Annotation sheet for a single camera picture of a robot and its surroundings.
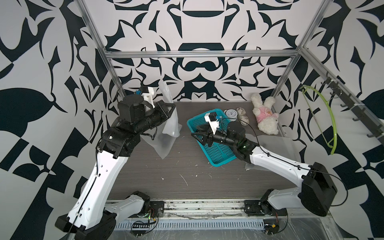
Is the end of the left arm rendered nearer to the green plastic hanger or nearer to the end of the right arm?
the end of the right arm

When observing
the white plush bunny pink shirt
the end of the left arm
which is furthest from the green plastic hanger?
the end of the left arm

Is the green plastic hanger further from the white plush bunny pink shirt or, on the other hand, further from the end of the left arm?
the end of the left arm

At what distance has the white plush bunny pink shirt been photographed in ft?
3.24
